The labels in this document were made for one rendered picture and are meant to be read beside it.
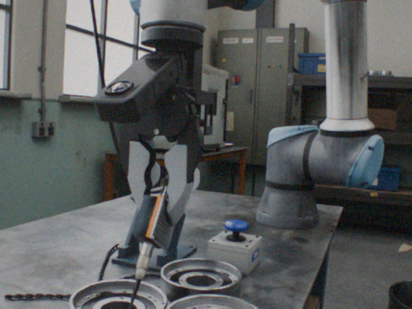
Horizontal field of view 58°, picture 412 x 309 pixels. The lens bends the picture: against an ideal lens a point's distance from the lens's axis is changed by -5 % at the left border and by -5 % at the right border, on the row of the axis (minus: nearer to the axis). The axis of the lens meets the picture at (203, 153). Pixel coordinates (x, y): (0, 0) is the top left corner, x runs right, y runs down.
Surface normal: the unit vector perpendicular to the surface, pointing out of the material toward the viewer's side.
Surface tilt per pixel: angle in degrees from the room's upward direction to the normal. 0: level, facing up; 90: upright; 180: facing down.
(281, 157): 90
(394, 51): 90
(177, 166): 90
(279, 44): 90
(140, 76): 31
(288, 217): 73
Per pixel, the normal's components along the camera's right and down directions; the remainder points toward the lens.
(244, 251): -0.40, 0.06
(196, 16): 0.66, 0.10
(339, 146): -0.61, 0.19
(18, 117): 0.91, 0.07
